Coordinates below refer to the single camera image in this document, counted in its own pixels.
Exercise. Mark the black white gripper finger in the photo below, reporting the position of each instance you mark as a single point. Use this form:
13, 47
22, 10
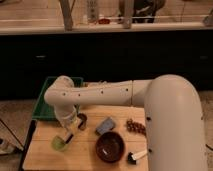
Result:
68, 136

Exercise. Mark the wooden post right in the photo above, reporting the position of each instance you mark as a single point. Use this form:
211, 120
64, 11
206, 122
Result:
128, 12

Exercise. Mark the black and white brush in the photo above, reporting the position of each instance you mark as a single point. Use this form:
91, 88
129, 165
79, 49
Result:
132, 158

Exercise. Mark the grey blue sponge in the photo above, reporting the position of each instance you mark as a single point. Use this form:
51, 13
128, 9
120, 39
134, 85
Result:
105, 126

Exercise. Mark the wooden post left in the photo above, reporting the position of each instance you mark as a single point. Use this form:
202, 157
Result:
66, 13

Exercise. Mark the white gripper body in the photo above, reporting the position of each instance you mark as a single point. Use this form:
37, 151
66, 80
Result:
73, 125

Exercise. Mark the green plastic tray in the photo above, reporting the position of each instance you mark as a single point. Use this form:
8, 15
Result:
42, 111

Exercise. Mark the red object on shelf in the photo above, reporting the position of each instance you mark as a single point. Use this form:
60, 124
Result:
104, 21

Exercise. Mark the brown grape bunch toy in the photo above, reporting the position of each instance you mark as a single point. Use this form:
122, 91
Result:
135, 127

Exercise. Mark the green plastic cup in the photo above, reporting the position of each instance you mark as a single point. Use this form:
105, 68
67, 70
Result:
58, 143

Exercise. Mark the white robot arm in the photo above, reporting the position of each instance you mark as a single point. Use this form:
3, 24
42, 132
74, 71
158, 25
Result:
173, 115

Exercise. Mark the wooden post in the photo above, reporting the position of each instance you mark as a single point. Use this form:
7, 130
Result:
66, 13
128, 12

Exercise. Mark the dark brown wooden bowl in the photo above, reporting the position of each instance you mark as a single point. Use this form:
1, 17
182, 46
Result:
110, 147

